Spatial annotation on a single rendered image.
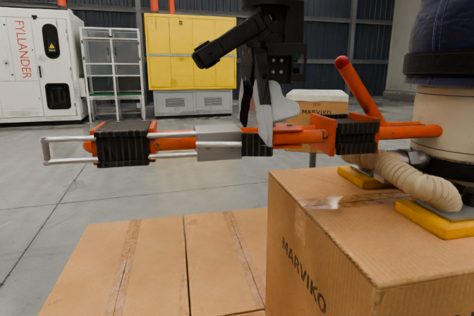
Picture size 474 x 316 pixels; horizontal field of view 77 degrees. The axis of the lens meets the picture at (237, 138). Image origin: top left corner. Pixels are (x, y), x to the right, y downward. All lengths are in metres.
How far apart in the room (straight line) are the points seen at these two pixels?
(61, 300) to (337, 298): 0.80
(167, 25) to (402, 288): 7.49
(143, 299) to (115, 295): 0.09
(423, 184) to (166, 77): 7.29
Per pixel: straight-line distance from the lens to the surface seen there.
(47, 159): 0.47
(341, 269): 0.46
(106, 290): 1.06
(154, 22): 7.69
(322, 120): 0.51
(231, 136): 0.44
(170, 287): 1.02
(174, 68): 7.63
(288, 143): 0.47
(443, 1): 0.62
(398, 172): 0.53
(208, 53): 0.43
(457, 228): 0.53
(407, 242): 0.50
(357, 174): 0.68
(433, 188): 0.52
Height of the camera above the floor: 1.18
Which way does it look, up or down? 13 degrees down
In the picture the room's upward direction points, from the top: straight up
